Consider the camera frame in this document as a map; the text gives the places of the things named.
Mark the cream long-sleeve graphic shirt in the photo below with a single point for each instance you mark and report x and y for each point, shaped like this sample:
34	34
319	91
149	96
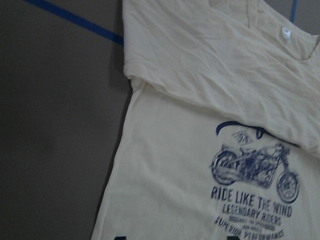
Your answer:
222	133

